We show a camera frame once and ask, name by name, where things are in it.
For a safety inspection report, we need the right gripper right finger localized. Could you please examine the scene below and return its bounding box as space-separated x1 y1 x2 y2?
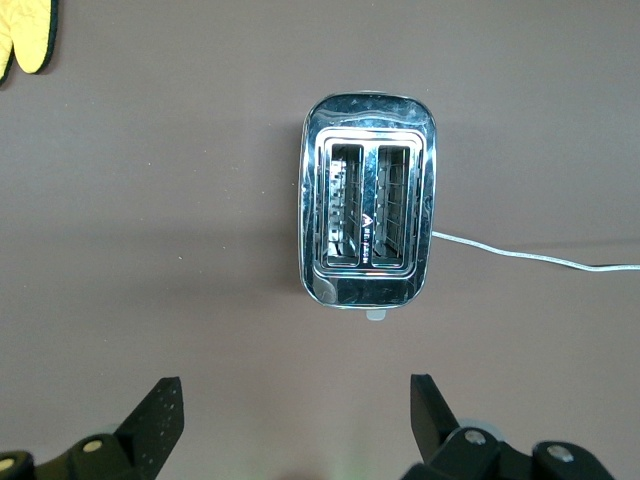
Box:
402 373 616 480

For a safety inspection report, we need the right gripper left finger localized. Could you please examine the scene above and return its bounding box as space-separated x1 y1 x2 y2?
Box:
0 376 185 480

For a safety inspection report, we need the beige toaster with chrome top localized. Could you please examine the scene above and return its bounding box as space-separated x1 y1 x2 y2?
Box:
298 91 438 321

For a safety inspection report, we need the brown table cover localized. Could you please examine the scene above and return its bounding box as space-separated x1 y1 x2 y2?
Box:
0 0 640 480

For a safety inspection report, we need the yellow quilted oven mitt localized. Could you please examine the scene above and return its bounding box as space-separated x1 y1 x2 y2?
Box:
0 0 60 86

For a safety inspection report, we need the white toaster power cable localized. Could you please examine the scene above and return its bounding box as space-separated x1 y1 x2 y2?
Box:
430 230 640 274

